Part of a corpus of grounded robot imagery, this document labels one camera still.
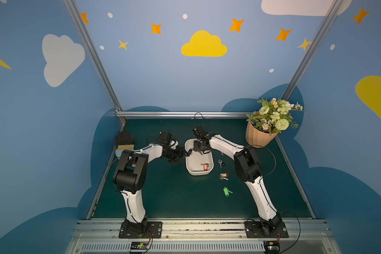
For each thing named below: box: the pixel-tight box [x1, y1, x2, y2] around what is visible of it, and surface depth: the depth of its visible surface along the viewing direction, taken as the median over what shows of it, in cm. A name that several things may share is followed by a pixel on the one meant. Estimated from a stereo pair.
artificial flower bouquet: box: [246, 97, 304, 136], surface depth 87 cm
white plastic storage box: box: [184, 138, 215, 176], surface depth 100 cm
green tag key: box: [223, 186, 234, 197], surface depth 89 cm
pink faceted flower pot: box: [245, 120, 279, 149], surface depth 99 cm
